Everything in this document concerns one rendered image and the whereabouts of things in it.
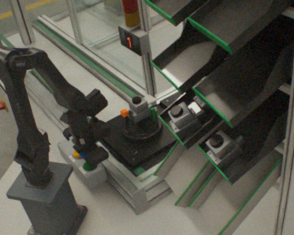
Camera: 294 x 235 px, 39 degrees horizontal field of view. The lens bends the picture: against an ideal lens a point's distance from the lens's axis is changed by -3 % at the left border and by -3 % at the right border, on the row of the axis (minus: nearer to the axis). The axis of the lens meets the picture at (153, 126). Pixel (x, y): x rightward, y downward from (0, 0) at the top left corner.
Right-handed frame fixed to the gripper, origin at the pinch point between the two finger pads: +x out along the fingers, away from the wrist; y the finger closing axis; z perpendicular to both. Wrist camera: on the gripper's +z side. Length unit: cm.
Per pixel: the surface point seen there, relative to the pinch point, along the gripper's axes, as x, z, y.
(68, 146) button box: 4.1, -1.6, 12.9
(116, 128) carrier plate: 3.2, 14.9, 8.4
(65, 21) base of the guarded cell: 15, 50, 124
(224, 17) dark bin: -53, 18, -42
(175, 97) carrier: 3.6, 39.9, 8.2
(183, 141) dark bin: -19.1, 13.1, -32.2
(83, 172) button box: 4.0, -3.5, -0.9
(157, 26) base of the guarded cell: 15, 81, 76
